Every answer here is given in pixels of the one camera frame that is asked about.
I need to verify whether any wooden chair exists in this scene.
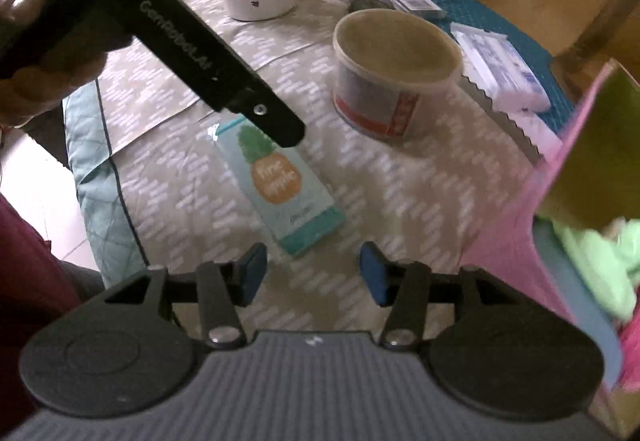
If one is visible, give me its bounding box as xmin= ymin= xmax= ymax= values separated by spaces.
xmin=550 ymin=0 xmax=640 ymax=94

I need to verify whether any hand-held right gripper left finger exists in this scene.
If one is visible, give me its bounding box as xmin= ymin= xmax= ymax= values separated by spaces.
xmin=105 ymin=242 xmax=268 ymax=349

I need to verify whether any light green cloth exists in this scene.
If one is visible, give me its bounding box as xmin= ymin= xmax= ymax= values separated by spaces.
xmin=535 ymin=216 xmax=640 ymax=322

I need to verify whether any round plastic tub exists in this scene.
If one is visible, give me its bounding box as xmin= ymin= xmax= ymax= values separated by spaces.
xmin=332 ymin=9 xmax=465 ymax=142

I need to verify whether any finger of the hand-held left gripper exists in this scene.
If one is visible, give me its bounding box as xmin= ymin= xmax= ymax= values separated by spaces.
xmin=220 ymin=87 xmax=307 ymax=148

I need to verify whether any teal quilted cloth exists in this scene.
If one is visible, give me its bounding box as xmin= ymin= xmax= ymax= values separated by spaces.
xmin=62 ymin=83 xmax=151 ymax=289

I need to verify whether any person's left hand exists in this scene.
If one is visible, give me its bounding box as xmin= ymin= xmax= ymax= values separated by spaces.
xmin=0 ymin=0 xmax=108 ymax=128

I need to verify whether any pink bag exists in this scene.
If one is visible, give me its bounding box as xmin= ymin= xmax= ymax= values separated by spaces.
xmin=460 ymin=58 xmax=640 ymax=441

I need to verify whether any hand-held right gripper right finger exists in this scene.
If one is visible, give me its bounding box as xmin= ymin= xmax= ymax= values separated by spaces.
xmin=359 ymin=241 xmax=521 ymax=351

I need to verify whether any teal mat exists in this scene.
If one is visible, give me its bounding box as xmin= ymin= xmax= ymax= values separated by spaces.
xmin=297 ymin=0 xmax=571 ymax=132

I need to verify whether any beige patterned cloth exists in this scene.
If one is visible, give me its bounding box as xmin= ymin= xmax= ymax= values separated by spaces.
xmin=62 ymin=0 xmax=563 ymax=337

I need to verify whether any person's dark red clothing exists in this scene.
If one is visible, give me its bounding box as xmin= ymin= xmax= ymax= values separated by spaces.
xmin=0 ymin=193 xmax=108 ymax=427

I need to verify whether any pineapple print tissue pack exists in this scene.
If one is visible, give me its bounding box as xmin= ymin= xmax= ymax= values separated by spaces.
xmin=209 ymin=118 xmax=347 ymax=259

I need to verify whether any blue print white tissue pack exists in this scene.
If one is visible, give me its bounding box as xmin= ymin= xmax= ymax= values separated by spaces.
xmin=450 ymin=21 xmax=552 ymax=113

